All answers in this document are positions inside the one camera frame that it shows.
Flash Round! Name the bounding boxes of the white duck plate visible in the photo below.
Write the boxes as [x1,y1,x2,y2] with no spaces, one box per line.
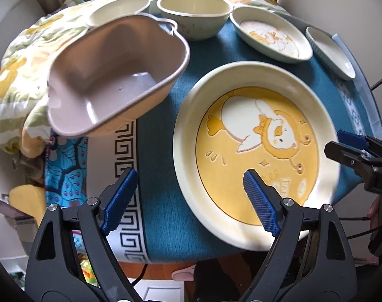
[230,6,313,63]

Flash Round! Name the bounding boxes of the cream green round bowl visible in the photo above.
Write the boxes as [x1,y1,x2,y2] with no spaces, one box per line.
[157,0,233,41]

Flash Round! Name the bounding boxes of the teal table cloth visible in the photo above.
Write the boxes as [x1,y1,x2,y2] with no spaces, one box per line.
[45,20,382,263]

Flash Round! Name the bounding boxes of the person hand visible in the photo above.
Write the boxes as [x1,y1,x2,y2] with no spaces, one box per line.
[367,196,381,230]

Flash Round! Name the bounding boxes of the small cream bowl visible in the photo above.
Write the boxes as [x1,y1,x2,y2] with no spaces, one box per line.
[86,0,151,28]

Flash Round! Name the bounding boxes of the floral striped duvet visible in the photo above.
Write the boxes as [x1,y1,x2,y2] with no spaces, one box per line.
[0,0,280,160]

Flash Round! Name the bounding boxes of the grey headboard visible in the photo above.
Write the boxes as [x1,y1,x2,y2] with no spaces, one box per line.
[0,0,45,30]

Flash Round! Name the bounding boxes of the yellow cushion box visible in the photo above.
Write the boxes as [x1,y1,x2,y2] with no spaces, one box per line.
[9,185,47,226]

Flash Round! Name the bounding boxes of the yellow duck plate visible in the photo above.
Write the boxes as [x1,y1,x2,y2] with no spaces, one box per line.
[173,61,340,251]

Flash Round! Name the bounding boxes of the plain white plate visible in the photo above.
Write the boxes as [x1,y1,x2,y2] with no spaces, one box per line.
[305,27,356,81]

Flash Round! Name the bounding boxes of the pink square bowl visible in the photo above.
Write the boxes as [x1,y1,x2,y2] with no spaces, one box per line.
[48,14,190,138]

